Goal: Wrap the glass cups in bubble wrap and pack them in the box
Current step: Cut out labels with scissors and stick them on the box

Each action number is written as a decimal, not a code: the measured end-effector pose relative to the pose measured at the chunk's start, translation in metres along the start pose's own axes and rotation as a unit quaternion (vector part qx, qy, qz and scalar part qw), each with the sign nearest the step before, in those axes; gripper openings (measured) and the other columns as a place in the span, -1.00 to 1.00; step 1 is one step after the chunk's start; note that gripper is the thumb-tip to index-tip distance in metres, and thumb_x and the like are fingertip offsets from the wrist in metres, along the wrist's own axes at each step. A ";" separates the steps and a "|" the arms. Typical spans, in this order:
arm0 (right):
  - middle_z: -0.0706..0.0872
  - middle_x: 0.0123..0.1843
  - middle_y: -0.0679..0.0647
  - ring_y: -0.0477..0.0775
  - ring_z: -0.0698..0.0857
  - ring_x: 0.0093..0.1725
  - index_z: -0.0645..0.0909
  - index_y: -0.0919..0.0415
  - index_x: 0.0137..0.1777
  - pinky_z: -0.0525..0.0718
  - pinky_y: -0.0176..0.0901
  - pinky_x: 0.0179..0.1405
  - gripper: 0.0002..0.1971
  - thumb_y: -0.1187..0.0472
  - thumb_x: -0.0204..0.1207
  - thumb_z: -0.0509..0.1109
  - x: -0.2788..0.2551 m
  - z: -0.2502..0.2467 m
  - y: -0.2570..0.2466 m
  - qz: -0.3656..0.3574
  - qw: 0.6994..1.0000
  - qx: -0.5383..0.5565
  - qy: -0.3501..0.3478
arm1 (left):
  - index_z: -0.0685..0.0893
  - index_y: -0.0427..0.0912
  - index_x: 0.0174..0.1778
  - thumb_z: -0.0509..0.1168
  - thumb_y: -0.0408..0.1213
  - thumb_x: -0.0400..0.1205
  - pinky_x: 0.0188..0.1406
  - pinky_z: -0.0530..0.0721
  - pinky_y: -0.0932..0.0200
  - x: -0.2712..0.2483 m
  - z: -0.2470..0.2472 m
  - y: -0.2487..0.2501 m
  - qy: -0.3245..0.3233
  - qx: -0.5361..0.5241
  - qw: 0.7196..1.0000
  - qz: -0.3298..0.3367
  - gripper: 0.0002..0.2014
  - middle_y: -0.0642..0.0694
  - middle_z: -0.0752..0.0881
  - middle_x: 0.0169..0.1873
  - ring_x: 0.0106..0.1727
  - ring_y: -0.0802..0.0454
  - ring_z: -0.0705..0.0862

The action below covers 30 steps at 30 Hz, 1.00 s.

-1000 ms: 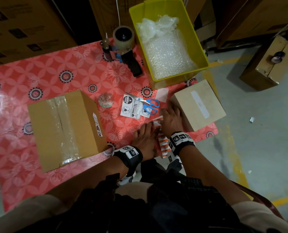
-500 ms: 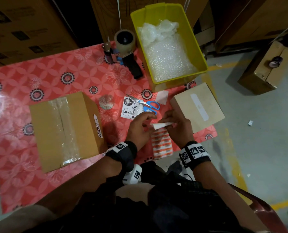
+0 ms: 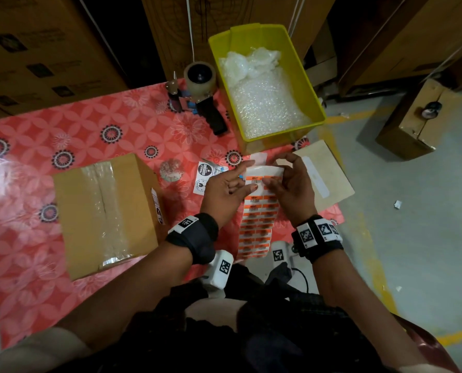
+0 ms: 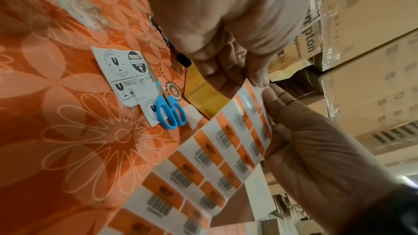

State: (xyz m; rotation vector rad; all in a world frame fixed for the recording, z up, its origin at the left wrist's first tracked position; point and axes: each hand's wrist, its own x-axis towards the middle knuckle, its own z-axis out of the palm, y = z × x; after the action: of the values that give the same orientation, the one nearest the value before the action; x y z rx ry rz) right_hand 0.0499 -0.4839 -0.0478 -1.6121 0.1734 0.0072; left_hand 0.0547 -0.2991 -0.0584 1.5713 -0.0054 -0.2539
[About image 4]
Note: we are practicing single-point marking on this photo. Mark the yellow plastic bin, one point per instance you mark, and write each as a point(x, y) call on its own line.
point(206, 97)

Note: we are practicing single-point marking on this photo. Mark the black wristband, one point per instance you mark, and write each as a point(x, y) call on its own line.
point(392, 213)

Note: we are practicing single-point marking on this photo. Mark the person's right hand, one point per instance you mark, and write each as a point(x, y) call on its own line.
point(320, 161)

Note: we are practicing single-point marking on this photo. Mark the orange floral tablecloth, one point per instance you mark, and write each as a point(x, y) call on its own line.
point(59, 141)

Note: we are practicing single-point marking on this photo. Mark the orange striped packaging card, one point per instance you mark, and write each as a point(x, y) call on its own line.
point(209, 156)

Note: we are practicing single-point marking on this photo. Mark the person's left hand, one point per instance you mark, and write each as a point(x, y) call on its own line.
point(228, 2)

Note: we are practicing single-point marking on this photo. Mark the stack of Crompton cartons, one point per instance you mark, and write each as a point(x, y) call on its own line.
point(366, 48)

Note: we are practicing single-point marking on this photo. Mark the packaged blue scissors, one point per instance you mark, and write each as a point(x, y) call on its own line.
point(171, 112)

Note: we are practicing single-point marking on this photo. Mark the black-white fragile sticker sheet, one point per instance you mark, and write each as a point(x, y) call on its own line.
point(124, 76)

